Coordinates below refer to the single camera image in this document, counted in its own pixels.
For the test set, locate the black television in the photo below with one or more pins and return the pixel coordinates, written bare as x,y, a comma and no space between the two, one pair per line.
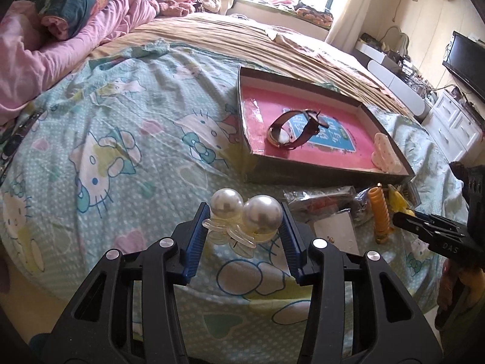
466,64

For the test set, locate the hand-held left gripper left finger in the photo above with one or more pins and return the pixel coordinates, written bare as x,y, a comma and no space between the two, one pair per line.
195,242

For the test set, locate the clothes on window seat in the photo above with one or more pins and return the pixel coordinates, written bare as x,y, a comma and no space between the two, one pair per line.
314,15

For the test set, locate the cardboard box with pink bottom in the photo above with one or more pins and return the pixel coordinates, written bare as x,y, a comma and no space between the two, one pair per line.
265,129

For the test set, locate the crumpled clear jewelry bag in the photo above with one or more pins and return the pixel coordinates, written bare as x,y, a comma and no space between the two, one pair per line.
362,206

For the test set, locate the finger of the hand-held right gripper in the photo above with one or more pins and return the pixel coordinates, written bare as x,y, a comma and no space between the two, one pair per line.
435,231

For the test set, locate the orange spiral hair clip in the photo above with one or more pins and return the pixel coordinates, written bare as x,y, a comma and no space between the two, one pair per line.
379,212

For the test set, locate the dark floral pillow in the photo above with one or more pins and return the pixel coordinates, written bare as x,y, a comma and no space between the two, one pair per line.
68,3

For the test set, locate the cartoon cat bedsheet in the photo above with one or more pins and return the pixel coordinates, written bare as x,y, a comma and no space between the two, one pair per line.
132,121

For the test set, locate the white dotted hair clip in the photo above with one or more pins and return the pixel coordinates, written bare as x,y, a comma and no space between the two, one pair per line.
384,151

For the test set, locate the white card in bag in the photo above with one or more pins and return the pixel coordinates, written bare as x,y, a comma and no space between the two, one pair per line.
337,231

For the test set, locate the pink quilt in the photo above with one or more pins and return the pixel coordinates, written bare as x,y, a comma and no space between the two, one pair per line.
38,64

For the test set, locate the cream curtain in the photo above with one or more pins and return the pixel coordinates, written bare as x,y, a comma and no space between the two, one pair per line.
356,3

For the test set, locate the person's right hand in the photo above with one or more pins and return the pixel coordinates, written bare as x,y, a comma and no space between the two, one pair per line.
448,286

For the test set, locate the flat clear plastic bag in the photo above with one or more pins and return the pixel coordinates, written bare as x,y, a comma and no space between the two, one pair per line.
322,199

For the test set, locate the white vanity desk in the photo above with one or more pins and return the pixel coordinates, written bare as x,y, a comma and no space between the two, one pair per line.
394,79

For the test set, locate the pearl hair clip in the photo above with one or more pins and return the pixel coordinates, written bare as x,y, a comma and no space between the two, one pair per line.
261,214

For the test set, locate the tan bedsheet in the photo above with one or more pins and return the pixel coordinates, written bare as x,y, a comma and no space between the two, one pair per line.
227,38

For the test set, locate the wavy frame mirror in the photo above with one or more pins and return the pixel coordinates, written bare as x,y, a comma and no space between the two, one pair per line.
398,38

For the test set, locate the window seat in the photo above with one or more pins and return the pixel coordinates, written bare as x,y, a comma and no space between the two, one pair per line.
265,11

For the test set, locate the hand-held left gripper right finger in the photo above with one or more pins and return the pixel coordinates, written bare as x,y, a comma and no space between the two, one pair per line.
291,242

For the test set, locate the yellow hair clip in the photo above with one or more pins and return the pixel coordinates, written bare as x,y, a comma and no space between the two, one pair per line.
398,199

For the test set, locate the white drawer cabinet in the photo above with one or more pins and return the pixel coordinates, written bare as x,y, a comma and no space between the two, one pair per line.
452,121

